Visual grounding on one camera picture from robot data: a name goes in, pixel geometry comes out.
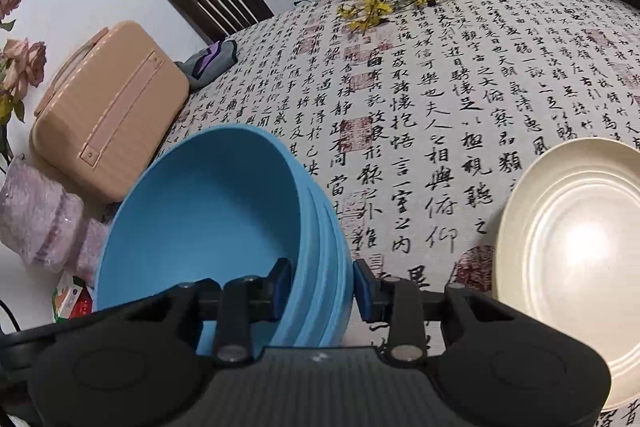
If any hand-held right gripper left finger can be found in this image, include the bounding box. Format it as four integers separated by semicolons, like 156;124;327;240
124;258;293;364

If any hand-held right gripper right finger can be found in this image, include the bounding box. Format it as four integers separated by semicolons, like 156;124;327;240
353;259;517;364

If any blue bowl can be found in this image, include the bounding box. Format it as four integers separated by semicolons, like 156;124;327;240
270;134;341;348
300;172;354;349
96;125;307;358

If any cream plate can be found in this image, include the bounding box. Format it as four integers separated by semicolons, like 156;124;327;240
492;137;640;413

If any green white packet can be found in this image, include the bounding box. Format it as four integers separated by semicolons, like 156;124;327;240
52;274;91;323

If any purple ceramic vase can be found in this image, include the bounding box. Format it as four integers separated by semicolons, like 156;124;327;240
0;154;108;285

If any calligraphy print tablecloth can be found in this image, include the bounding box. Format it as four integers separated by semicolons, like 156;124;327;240
90;0;640;427

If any grey purple cloth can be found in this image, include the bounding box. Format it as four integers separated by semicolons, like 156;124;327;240
175;39;238;88

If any pink small suitcase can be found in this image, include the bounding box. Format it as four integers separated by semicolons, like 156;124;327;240
29;20;191;202

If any black cable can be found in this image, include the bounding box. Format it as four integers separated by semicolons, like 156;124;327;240
0;299;23;335

